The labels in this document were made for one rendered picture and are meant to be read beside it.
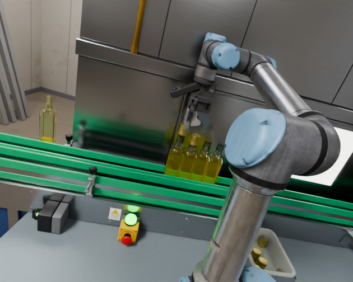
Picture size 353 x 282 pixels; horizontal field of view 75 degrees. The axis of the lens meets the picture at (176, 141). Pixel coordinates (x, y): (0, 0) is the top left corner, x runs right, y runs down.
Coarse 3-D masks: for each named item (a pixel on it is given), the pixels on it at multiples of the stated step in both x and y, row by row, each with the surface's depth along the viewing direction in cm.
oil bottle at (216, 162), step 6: (210, 156) 100; (216, 156) 98; (210, 162) 98; (216, 162) 98; (222, 162) 99; (210, 168) 99; (216, 168) 99; (210, 174) 101; (216, 174) 101; (204, 180) 102; (210, 180) 102
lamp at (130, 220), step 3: (126, 216) 88; (129, 216) 88; (132, 216) 88; (135, 216) 89; (126, 219) 87; (129, 219) 87; (132, 219) 87; (135, 219) 87; (126, 222) 87; (129, 222) 86; (132, 222) 87; (135, 222) 88; (129, 225) 87; (132, 225) 87
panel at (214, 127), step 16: (224, 96) 101; (224, 112) 104; (240, 112) 105; (176, 128) 107; (192, 128) 107; (208, 128) 107; (224, 128) 108; (352, 128) 110; (224, 144) 111; (224, 160) 115; (336, 176) 122
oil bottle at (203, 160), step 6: (198, 156) 97; (204, 156) 97; (198, 162) 98; (204, 162) 98; (198, 168) 99; (204, 168) 99; (192, 174) 101; (198, 174) 100; (204, 174) 101; (198, 180) 102
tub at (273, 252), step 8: (264, 232) 103; (272, 232) 102; (256, 240) 104; (272, 240) 101; (264, 248) 102; (272, 248) 99; (280, 248) 95; (248, 256) 87; (264, 256) 98; (272, 256) 98; (280, 256) 94; (272, 264) 95; (280, 264) 93; (288, 264) 89; (272, 272) 83; (280, 272) 83; (288, 272) 88
